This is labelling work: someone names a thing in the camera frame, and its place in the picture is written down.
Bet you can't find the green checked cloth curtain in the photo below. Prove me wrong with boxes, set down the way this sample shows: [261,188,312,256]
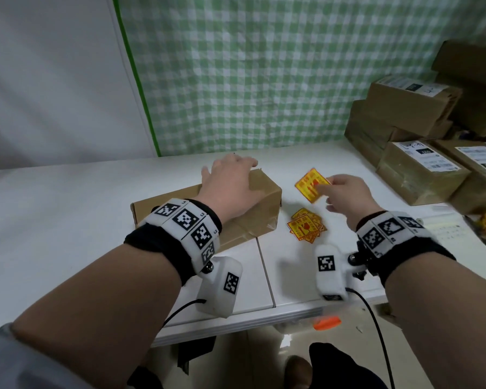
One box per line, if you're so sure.
[112,0,486,158]

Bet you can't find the person's brown shoe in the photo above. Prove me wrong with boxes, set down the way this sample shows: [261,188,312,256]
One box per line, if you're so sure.
[283,355,313,389]

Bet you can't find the person's left hand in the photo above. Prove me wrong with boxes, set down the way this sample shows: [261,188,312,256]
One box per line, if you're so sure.
[196,153,265,224]

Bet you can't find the large brown cardboard box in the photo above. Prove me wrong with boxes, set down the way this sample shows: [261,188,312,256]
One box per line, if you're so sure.
[431,39,486,138]

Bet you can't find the black camera cable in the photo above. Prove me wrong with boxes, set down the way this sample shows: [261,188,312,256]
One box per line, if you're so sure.
[345,287,397,389]
[161,298,208,329]

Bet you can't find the yellow red warning sticker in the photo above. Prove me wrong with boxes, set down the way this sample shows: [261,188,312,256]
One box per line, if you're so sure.
[294,168,332,204]

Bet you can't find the person's left forearm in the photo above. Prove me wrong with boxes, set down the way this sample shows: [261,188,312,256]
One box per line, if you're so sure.
[10,243,184,389]

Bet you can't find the person's grey sleeve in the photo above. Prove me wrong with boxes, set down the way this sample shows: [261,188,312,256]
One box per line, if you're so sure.
[0,323,96,389]

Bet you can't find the flat brown cardboard box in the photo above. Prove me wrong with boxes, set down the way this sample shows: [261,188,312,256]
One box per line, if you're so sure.
[344,99,454,168]

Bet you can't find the orange plastic object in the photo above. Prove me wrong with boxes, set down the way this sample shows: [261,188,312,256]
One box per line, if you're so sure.
[312,316,342,331]

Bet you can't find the labelled taped cardboard box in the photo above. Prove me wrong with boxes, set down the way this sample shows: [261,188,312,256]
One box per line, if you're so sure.
[431,138,486,216]
[375,140,471,206]

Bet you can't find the labelled brown cardboard box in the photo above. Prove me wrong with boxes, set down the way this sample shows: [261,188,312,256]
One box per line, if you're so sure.
[365,75,463,138]

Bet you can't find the plain brown cardboard box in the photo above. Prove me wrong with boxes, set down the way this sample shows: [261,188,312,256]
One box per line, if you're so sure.
[130,169,283,253]

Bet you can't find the person's right forearm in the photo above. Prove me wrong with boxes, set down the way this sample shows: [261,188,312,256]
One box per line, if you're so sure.
[384,252,486,389]

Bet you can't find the white marker wristband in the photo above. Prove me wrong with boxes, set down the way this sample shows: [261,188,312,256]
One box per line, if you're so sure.
[355,210,457,286]
[123,198,223,286]

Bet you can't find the person's black trouser leg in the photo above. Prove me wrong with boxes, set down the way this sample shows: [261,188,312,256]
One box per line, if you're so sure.
[309,342,389,389]

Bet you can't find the pile of yellow stickers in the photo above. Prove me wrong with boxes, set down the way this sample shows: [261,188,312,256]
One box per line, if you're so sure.
[287,207,328,244]

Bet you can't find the person's right hand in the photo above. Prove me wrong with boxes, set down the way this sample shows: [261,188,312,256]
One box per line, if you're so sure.
[315,174,386,232]

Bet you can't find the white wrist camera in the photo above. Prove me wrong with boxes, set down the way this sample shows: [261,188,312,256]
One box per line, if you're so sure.
[315,243,370,302]
[196,256,244,319]

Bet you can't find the white printed paper sheet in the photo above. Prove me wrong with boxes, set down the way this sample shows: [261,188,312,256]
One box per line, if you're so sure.
[422,213,486,282]

